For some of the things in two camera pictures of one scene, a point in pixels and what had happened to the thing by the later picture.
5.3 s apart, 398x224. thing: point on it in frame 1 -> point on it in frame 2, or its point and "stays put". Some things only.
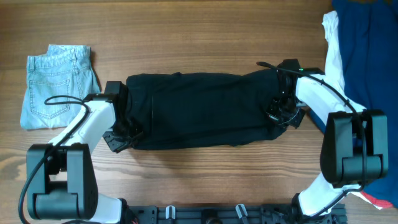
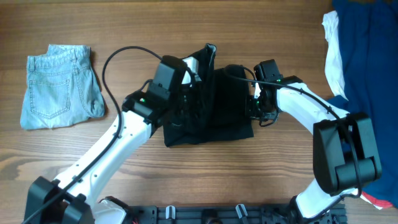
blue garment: (368, 33) stays put
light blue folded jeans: (64, 70) stays put
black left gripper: (115, 144) -> (195, 91)
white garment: (334, 71) stays put
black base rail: (229, 214) stays put
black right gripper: (272, 114) -> (272, 115)
